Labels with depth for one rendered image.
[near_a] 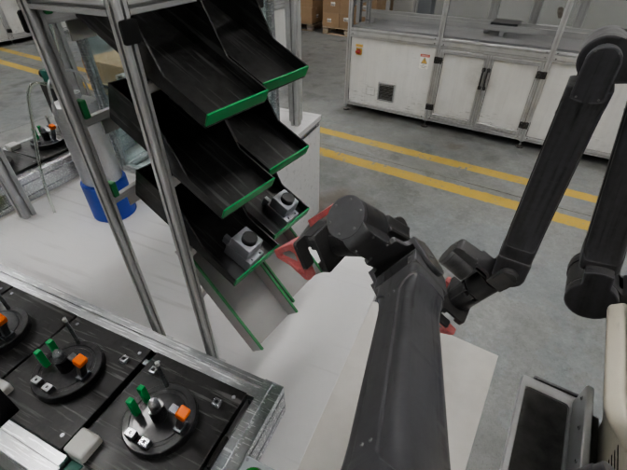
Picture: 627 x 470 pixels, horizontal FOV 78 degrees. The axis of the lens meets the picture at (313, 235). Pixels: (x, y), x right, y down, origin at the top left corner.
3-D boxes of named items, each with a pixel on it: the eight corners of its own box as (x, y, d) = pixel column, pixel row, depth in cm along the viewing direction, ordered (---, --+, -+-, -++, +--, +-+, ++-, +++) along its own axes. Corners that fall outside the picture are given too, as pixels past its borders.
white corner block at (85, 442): (107, 445, 74) (100, 435, 72) (87, 469, 71) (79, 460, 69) (90, 435, 76) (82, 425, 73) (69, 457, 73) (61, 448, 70)
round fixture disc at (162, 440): (213, 404, 79) (211, 399, 77) (165, 473, 69) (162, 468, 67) (159, 378, 83) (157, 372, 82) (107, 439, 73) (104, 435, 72)
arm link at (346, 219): (395, 312, 52) (448, 276, 49) (346, 300, 44) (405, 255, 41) (359, 245, 59) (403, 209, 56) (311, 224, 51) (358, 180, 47)
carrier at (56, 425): (154, 354, 90) (139, 320, 82) (64, 454, 73) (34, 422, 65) (80, 320, 98) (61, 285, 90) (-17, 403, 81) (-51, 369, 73)
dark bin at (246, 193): (271, 186, 73) (283, 158, 68) (222, 220, 65) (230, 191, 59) (169, 97, 77) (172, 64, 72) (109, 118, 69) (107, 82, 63)
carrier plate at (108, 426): (247, 397, 82) (246, 392, 80) (171, 521, 65) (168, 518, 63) (160, 356, 90) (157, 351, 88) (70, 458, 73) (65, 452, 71)
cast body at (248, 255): (260, 259, 80) (270, 241, 75) (247, 272, 77) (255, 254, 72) (230, 234, 81) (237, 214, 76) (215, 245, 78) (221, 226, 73)
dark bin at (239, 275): (276, 250, 83) (286, 230, 78) (234, 286, 75) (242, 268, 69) (186, 169, 87) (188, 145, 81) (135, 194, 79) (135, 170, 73)
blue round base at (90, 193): (145, 205, 155) (134, 172, 145) (115, 227, 143) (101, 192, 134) (116, 197, 160) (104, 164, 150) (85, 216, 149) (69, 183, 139)
